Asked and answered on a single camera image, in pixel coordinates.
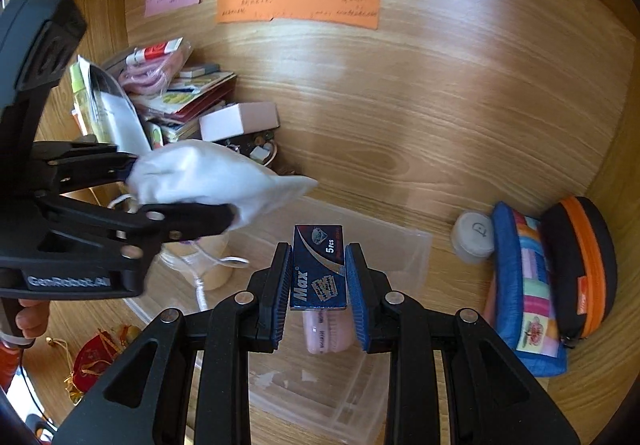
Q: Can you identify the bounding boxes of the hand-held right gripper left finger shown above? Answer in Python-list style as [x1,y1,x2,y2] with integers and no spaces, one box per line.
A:
[52,242,293,445]

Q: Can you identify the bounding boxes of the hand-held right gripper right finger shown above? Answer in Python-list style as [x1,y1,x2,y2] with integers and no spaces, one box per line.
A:
[345,242,581,445]

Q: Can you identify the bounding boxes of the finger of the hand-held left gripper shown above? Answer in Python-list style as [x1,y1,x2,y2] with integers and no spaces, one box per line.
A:
[36,195,239,247]
[32,140,139,198]

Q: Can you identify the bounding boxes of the blue razor blade box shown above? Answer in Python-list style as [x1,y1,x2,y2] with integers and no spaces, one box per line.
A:
[289,224,349,312]

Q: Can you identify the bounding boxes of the white face mask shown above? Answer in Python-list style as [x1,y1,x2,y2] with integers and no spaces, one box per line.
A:
[107,139,319,313]

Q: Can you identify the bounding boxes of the clear plastic bin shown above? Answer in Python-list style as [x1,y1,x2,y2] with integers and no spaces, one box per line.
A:
[122,195,433,445]

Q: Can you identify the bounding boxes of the wooden desktop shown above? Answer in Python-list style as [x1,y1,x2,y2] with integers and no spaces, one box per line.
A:
[20,185,601,445]

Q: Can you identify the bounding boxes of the person's left hand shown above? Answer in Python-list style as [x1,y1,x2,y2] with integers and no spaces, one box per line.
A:
[15,299,52,342]

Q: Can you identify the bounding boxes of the pink brush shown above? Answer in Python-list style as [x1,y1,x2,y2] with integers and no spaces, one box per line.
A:
[302,307,353,356]

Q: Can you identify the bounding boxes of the white printed papers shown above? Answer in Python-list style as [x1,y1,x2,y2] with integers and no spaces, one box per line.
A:
[77,56,152,156]

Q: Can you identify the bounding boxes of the white cardboard box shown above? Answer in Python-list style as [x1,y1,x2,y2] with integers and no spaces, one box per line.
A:
[200,102,280,142]

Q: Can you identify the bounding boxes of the stack of booklets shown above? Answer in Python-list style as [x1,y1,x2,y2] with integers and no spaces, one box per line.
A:
[135,65,238,143]

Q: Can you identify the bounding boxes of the red and white tube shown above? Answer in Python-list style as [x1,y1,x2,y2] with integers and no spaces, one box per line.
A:
[127,39,185,66]

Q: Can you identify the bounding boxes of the white round jar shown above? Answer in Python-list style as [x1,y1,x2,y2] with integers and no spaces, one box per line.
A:
[451,211,497,265]

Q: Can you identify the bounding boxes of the blue patchwork zip pouch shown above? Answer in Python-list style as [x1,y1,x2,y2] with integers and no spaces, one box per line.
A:
[484,201,568,378]

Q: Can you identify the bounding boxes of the black case with orange zip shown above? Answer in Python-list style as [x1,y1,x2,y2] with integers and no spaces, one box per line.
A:
[541,196,618,350]

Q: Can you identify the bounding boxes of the orange paper note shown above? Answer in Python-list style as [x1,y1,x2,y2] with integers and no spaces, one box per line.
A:
[216,0,383,30]

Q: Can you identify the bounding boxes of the bag of pink cord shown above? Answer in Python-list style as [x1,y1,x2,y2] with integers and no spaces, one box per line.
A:
[122,42,193,96]

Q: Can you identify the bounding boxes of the red and gold drawstring bag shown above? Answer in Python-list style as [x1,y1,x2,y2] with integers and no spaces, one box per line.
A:
[64,325,143,406]

